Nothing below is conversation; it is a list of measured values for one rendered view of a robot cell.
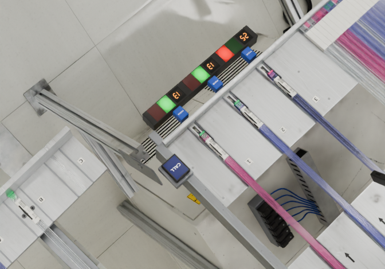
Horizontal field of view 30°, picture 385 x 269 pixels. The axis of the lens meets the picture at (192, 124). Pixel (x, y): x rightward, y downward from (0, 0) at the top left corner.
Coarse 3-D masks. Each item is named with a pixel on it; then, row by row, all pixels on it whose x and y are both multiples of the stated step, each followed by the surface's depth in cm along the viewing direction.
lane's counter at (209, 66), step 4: (208, 60) 169; (212, 60) 169; (204, 64) 169; (208, 64) 169; (212, 64) 169; (216, 64) 169; (208, 68) 168; (212, 68) 168; (216, 68) 168; (212, 72) 168
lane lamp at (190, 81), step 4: (188, 76) 167; (192, 76) 167; (184, 80) 167; (188, 80) 167; (192, 80) 167; (196, 80) 167; (188, 84) 167; (192, 84) 167; (196, 84) 167; (192, 88) 166
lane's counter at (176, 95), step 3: (177, 87) 166; (174, 90) 166; (177, 90) 166; (180, 90) 166; (168, 93) 166; (171, 93) 166; (174, 93) 166; (177, 93) 166; (180, 93) 166; (183, 93) 166; (171, 96) 165; (174, 96) 165; (177, 96) 165; (180, 96) 166; (183, 96) 166; (174, 99) 165; (177, 99) 165; (180, 99) 165; (177, 102) 165
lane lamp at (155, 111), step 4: (156, 104) 165; (152, 108) 164; (156, 108) 164; (160, 108) 164; (148, 112) 164; (152, 112) 164; (156, 112) 164; (160, 112) 164; (164, 112) 164; (152, 116) 163; (156, 116) 163; (160, 116) 164; (156, 120) 163
